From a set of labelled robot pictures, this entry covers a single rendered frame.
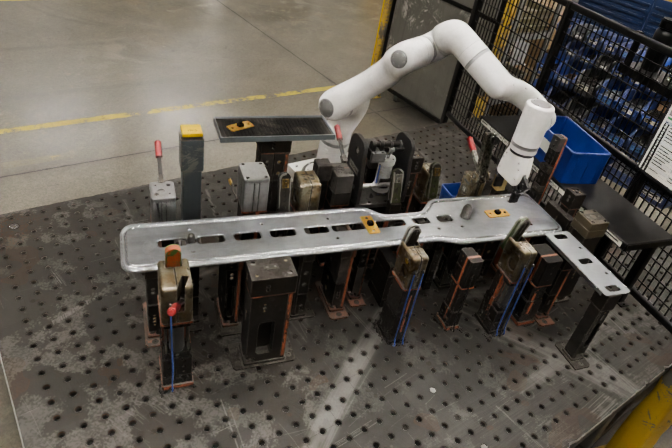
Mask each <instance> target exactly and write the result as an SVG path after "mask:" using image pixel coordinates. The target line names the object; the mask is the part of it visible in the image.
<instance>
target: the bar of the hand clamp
mask: <svg viewBox="0 0 672 448"><path fill-rule="evenodd" d="M499 140H500V139H499V138H498V137H497V134H495V133H494V132H485V133H484V137H483V141H482V145H481V150H480V154H479V158H478V163H477V167H476V172H477V173H478V175H479V177H478V180H477V182H479V179H480V174H481V170H482V169H483V170H482V171H483V174H484V177H482V178H481V180H483V181H486V177H487V173H488V169H489V165H490V161H491V157H492V153H493V148H494V145H497V144H498V143H499Z"/></svg>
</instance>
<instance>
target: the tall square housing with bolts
mask: <svg viewBox="0 0 672 448"><path fill-rule="evenodd" d="M269 183H270V177H269V174H268V172H267V170H266V167H265V165H264V163H263V162H248V163H239V165H238V183H237V201H238V210H237V216H244V215H257V214H264V212H267V202H268V192H269ZM238 235H239V239H240V240H245V239H253V238H259V239H260V238H261V236H260V234H259V233H247V234H238Z"/></svg>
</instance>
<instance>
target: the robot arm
mask: <svg viewBox="0 0 672 448"><path fill-rule="evenodd" d="M450 54H453V55H454V56H455V57H456V58H457V60H458V61H459V62H460V63H461V64H462V66H463V67H464V68H465V69H466V70H467V72H468V73H469V74H470V75H471V76H472V77H473V79H474V80H475V81H476V82H477V83H478V84H479V86H480V87H481V88H482V89H483V90H484V91H485V93H486V94H487V95H488V96H490V97H491V98H492V99H495V100H503V101H507V102H509V103H511V104H513V105H515V106H516V107H517V108H519V109H520V110H521V111H522V114H521V117H520V119H519V122H518V124H517V127H516V130H515V132H514V135H513V137H512V140H511V142H510V145H509V147H508V148H507V149H506V151H505V153H504V154H503V156H502V158H501V159H497V166H496V169H497V172H496V175H497V176H496V178H495V181H494V184H493V186H494V187H498V186H502V183H503V181H504V179H505V180H506V181H507V182H508V183H509V184H510V185H512V186H514V192H512V194H511V196H510V198H509V201H508V202H509V203H516V202H517V201H518V199H519V197H520V194H522V193H525V192H526V191H528V190H529V189H530V186H529V183H528V180H527V179H528V177H529V174H530V171H531V168H532V164H533V159H534V158H533V157H534V155H536V153H537V151H538V149H539V146H540V144H541V142H542V139H543V137H544V135H545V133H546V131H547V130H549V129H550V128H551V127H552V126H553V125H554V124H555V122H556V114H555V112H554V111H555V108H554V106H553V105H551V104H550V103H548V102H547V101H546V99H545V98H544V97H543V96H542V95H541V94H540V93H539V92H538V91H537V90H536V89H535V88H534V87H532V86H531V85H530V84H528V83H526V82H524V81H522V80H519V79H517V78H515V77H513V76H512V75H510V74H509V72H508V71H507V70H506V69H505V68H504V66H503V65H502V64H501V63H500V62H499V60H498V59H497V58H496V57H495V56H494V54H493V53H492V52H491V51H490V50H489V48H488V47H487V46H486V45H485V44H484V42H483V41H482V40H481V39H480V38H479V37H478V35H477V34H476V33H475V32H474V31H473V30H472V28H471V27H470V26H469V25H468V24H466V23H465V22H463V21H461V20H448V21H445V22H442V23H440V24H438V25H437V26H435V27H434V29H433V30H432V31H430V32H428V33H426V34H424V35H422V36H418V37H415V38H412V39H408V40H405V41H402V42H400V43H398V44H396V45H394V46H393V47H391V48H390V49H389V50H387V51H386V53H385V54H384V56H383V57H382V58H381V59H380V60H379V61H378V62H377V63H375V64H374V65H372V66H371V67H369V68H368V69H367V70H365V71H364V72H362V73H360V74H358V75H357V76H355V77H353V78H351V79H349V80H347V81H345V82H343V83H341V84H339V85H337V86H335V87H333V88H331V89H329V90H327V91H326V92H325V93H323V95H322V96H321V97H320V100H319V111H320V113H321V114H322V115H323V116H324V118H326V119H328V120H327V122H328V124H329V125H330V127H331V128H332V130H333V131H334V133H335V129H334V126H335V125H336V124H338V125H340V129H341V134H342V138H343V140H342V144H343V148H344V153H345V154H346V155H347V151H348V147H349V143H350V139H351V135H352V133H353V131H354V130H355V128H356V127H357V126H358V124H359V123H360V121H361V120H362V118H363V117H364V115H365V114H366V112H367V110H368V107H369V104H370V99H372V98H374V97H375V96H377V95H379V94H381V93H382V92H384V91H386V90H387V89H389V88H390V87H392V86H393V85H395V84H396V83H397V82H398V81H399V80H400V79H401V78H402V77H403V76H405V75H406V74H408V73H410V72H412V71H414V70H416V69H419V68H422V67H424V66H427V65H430V64H432V63H435V62H437V61H439V60H441V59H443V58H445V57H447V56H448V55H450ZM335 134H336V133H335ZM340 156H341V152H340V147H339V143H338V141H337V138H336V136H335V140H320V142H319V147H318V152H317V156H316V159H322V158H328V159H329V161H330V162H331V163H341V160H340ZM518 185H519V188H520V189H519V190H518V189H517V186H518ZM523 186H524V187H523Z"/></svg>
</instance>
